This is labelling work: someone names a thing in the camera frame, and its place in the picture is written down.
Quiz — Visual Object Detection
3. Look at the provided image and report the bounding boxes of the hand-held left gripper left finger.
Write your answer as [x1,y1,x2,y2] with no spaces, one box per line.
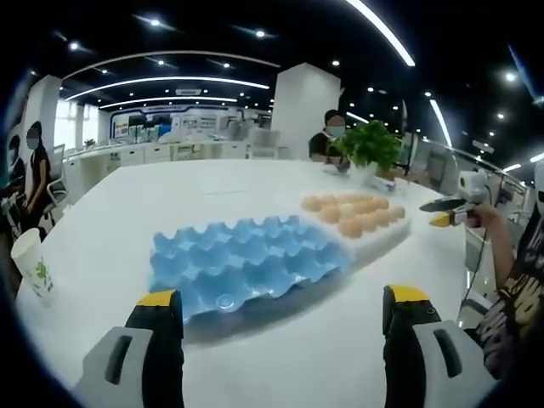
[74,288,186,408]

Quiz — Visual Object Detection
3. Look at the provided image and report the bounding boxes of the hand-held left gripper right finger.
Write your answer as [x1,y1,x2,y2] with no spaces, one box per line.
[381,284,499,408]

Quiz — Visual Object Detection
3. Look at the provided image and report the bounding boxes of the group of brown eggs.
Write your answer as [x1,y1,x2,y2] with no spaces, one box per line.
[300,192,407,238]

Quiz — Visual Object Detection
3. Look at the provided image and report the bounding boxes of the blue egg tray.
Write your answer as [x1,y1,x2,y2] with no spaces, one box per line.
[147,214,354,329]

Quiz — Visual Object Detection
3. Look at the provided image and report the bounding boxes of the white foam tray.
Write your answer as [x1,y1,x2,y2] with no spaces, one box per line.
[297,193,414,267]

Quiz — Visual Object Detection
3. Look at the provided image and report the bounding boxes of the person's right hand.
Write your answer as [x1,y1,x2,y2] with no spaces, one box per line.
[466,201,497,230]

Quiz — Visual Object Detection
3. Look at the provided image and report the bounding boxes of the green potted plant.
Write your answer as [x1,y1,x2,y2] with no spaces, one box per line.
[328,119,404,184]

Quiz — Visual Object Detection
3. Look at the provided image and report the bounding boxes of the white paper cup green print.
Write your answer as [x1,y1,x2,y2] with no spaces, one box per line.
[9,227,57,309]

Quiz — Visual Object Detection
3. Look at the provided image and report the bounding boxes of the white table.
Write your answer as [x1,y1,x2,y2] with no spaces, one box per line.
[15,158,505,408]

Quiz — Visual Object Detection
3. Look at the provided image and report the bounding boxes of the grey office chair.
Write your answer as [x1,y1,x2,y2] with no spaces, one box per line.
[40,143,70,229]

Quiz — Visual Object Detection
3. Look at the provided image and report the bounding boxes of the thin grey cable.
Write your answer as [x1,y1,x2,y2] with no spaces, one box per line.
[457,231,488,320]

